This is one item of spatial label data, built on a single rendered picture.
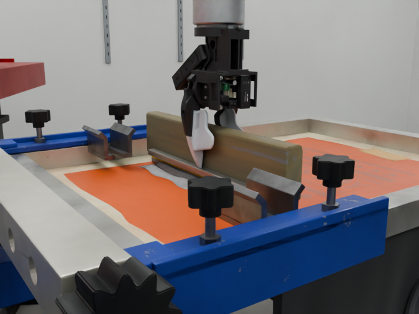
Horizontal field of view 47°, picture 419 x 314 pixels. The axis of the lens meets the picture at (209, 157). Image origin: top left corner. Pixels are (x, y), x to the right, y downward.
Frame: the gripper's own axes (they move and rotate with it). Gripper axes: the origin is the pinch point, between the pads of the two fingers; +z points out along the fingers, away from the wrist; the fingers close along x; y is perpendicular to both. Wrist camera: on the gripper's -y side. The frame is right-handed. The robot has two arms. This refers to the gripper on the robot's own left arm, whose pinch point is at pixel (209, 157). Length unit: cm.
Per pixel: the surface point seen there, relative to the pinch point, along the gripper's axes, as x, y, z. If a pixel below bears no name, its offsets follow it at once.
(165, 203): -10.2, 3.7, 4.8
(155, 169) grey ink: -3.2, -12.5, 4.4
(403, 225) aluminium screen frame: 8.7, 29.5, 3.9
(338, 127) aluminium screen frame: 48, -15, 2
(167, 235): -15.9, 14.3, 4.8
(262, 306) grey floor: 90, -88, 101
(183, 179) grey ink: -2.7, -3.6, 4.2
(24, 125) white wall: 18, -200, 26
